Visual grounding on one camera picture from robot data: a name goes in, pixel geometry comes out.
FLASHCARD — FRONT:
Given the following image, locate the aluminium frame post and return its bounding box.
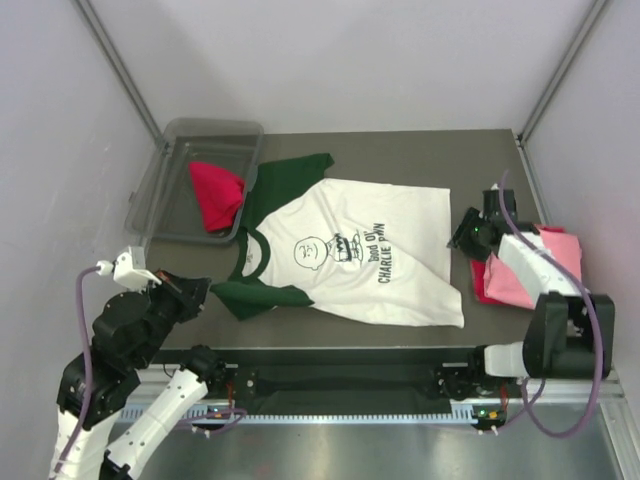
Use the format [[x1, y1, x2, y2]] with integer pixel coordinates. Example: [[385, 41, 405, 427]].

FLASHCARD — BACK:
[[71, 0, 164, 146], [516, 0, 612, 150]]

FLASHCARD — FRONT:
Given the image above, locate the right aluminium frame post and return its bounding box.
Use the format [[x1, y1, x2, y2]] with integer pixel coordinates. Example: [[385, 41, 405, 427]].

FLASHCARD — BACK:
[[516, 0, 612, 150]]

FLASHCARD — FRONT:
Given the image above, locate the white and green t-shirt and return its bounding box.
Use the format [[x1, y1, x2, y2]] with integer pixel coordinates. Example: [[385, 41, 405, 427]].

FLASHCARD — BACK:
[[212, 153, 464, 328]]

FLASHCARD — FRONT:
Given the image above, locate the clear grey plastic bin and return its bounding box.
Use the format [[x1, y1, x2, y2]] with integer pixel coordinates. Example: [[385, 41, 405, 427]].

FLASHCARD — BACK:
[[126, 118, 263, 245]]

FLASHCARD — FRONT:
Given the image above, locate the pink t-shirt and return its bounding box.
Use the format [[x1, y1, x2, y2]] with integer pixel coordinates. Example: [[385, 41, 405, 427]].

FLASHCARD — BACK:
[[490, 231, 581, 308]]

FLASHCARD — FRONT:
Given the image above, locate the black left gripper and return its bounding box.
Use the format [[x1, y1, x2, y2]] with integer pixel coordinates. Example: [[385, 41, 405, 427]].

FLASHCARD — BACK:
[[134, 265, 213, 367]]

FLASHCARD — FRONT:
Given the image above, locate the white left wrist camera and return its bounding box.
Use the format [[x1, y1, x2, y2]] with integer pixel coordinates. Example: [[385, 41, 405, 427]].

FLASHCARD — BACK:
[[96, 246, 162, 292]]

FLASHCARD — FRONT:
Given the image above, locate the crimson red t-shirt in bin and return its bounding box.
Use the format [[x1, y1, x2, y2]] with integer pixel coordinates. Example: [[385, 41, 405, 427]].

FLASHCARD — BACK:
[[188, 162, 245, 233]]

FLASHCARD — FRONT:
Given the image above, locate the grey slotted cable duct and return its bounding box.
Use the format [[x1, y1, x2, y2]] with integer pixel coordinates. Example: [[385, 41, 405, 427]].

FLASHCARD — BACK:
[[119, 399, 506, 426]]

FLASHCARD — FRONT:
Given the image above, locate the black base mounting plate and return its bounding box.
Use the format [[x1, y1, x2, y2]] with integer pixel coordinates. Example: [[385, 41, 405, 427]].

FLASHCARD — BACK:
[[199, 348, 526, 404]]

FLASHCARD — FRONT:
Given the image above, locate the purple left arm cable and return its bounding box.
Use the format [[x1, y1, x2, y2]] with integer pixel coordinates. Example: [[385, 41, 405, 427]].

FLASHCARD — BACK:
[[54, 264, 249, 471]]

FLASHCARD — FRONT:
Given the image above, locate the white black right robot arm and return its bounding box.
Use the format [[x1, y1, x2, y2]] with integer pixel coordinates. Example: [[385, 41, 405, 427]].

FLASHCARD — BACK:
[[448, 185, 615, 396]]

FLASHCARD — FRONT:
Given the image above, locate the left aluminium frame post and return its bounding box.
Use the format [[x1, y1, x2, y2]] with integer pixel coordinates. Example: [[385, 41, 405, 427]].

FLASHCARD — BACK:
[[71, 0, 164, 146]]

